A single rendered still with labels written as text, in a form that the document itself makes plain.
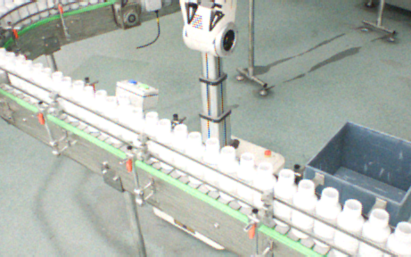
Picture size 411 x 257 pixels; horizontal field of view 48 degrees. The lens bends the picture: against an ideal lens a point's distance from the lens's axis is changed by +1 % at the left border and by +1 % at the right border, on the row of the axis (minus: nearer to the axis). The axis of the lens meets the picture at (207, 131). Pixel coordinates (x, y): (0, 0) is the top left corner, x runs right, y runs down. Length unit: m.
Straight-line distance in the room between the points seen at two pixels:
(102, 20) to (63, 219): 1.19
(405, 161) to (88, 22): 1.90
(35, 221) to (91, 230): 0.36
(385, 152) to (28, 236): 1.96
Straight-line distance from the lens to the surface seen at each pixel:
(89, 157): 1.76
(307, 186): 1.18
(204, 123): 2.36
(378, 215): 1.14
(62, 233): 2.79
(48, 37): 2.79
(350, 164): 1.87
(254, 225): 1.18
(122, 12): 2.80
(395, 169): 1.80
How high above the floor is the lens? 1.94
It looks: 36 degrees down
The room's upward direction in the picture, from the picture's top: 4 degrees counter-clockwise
